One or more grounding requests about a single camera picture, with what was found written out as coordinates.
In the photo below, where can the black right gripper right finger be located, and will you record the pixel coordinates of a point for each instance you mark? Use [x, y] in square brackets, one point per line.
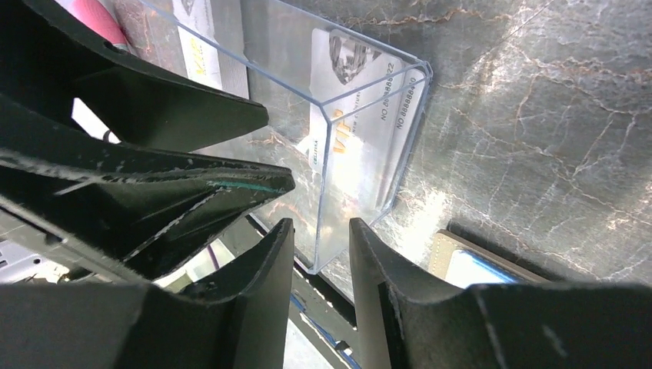
[408, 318]

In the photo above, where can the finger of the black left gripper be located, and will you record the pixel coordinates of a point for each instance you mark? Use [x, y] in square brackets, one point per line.
[130, 213]
[49, 59]

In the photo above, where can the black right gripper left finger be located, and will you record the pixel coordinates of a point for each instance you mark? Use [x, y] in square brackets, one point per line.
[233, 318]

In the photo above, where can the clear acrylic card box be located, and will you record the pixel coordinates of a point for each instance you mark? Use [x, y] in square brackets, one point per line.
[180, 36]
[277, 54]

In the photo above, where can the silver vip card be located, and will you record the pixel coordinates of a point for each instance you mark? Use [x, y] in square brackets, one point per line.
[350, 126]
[407, 107]

